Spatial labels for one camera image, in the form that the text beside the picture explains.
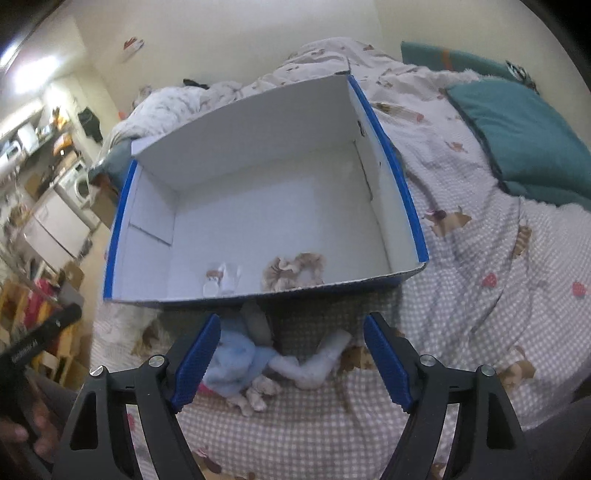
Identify blue and white cardboard box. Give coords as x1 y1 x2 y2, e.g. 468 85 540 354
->
102 74 430 311

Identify person's grey pants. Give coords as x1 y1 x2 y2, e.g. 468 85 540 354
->
519 406 591 480

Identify light blue fluffy sock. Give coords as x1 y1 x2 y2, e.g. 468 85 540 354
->
201 318 279 398

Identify checked printed quilt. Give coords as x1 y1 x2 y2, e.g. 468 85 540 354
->
90 39 591 480

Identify red cloth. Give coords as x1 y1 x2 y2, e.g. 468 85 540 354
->
25 277 62 329

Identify brown patterned sock in box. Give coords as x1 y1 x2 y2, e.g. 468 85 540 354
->
262 252 326 292

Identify black hanging garment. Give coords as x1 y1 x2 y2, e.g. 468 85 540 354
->
77 107 103 142

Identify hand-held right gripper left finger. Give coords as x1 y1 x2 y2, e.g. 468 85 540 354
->
52 313 221 480

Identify grey white duvet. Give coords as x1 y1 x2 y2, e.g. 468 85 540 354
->
88 80 259 185

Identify beige fluffy sock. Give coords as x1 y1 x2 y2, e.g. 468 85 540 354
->
228 375 282 416

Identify black and white patterned cloth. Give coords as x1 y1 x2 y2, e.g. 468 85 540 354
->
505 60 542 94

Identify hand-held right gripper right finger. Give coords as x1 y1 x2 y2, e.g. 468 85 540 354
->
363 312 536 480

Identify grey sock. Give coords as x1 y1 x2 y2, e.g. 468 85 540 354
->
240 302 274 347

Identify white washing machine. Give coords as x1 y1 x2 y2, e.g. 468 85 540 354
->
55 161 94 214

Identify small white sock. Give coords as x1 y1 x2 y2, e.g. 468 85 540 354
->
203 261 243 296

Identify teal pillow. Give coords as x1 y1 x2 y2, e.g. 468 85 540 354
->
445 78 591 209

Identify white cabinet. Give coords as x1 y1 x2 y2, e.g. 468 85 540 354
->
23 189 89 260

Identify person's left hand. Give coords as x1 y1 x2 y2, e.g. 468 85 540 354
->
0 392 63 460

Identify brown cardboard box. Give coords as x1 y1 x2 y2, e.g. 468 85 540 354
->
90 180 122 230

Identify white fluffy sock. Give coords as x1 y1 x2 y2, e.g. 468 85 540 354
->
270 329 352 391

